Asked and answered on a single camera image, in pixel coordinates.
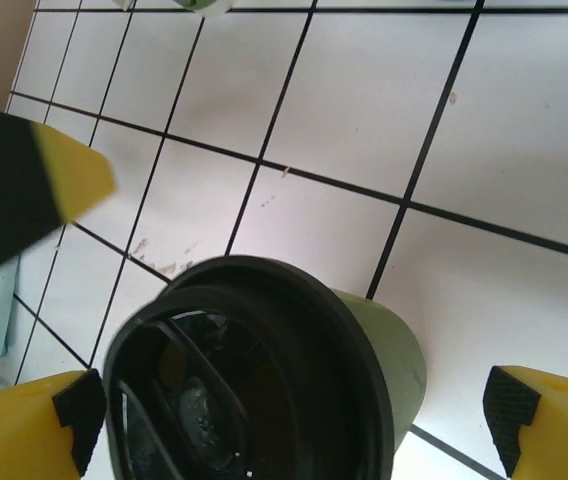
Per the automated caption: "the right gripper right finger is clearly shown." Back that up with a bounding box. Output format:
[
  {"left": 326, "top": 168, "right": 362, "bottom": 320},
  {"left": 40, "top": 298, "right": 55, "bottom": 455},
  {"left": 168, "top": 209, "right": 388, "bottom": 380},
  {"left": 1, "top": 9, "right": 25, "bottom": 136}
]
[{"left": 482, "top": 364, "right": 568, "bottom": 480}]

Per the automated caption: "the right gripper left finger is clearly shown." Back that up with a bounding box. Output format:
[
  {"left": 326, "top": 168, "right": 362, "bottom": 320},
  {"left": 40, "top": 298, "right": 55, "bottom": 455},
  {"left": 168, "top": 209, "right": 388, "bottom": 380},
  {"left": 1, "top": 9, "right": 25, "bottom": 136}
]
[{"left": 0, "top": 368, "right": 109, "bottom": 480}]

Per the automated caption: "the green paper coffee cup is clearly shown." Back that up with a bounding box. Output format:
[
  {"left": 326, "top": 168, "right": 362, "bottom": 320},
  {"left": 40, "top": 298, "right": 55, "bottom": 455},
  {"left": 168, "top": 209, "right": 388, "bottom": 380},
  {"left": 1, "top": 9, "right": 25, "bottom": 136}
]
[{"left": 331, "top": 288, "right": 428, "bottom": 449}]

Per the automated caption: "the black plastic cup lid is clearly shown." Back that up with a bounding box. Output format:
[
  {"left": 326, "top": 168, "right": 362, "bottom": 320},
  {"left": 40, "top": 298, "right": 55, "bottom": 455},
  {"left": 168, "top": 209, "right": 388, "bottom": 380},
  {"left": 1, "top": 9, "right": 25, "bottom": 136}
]
[{"left": 102, "top": 254, "right": 393, "bottom": 480}]

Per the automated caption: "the stack of paper cups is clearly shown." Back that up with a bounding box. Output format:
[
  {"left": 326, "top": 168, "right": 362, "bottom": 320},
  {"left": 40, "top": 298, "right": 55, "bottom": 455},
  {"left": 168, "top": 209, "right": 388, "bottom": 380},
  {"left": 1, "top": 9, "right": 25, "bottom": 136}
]
[{"left": 171, "top": 0, "right": 235, "bottom": 17}]

